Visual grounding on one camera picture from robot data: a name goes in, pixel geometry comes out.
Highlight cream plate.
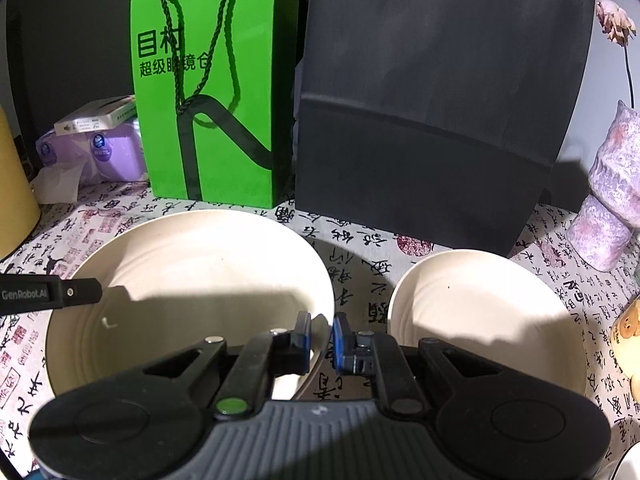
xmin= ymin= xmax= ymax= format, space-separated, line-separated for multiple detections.
xmin=387 ymin=249 xmax=587 ymax=394
xmin=46 ymin=209 xmax=335 ymax=400

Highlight yellow thermos jug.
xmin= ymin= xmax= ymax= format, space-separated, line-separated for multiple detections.
xmin=0 ymin=110 xmax=41 ymax=260

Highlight calligraphy tablecloth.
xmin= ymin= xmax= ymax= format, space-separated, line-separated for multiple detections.
xmin=1 ymin=182 xmax=639 ymax=477

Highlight purple tissue pack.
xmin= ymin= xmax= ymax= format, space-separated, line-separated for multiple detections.
xmin=32 ymin=118 xmax=149 ymax=205

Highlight small white box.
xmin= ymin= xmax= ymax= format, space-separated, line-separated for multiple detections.
xmin=54 ymin=94 xmax=137 ymax=136

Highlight black paper bag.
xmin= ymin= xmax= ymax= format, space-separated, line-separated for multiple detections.
xmin=295 ymin=0 xmax=594 ymax=256

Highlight yellow mug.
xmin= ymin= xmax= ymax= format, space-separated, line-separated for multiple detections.
xmin=611 ymin=297 xmax=640 ymax=402

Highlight purple ceramic vase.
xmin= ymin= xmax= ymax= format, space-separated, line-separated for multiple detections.
xmin=567 ymin=102 xmax=639 ymax=272

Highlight large white bowl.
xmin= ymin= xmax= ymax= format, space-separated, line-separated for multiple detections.
xmin=606 ymin=442 xmax=640 ymax=480

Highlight green paper bag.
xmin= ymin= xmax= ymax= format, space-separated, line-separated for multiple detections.
xmin=130 ymin=0 xmax=299 ymax=208

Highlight dried pink flowers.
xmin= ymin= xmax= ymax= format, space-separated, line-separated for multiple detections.
xmin=594 ymin=0 xmax=637 ymax=107

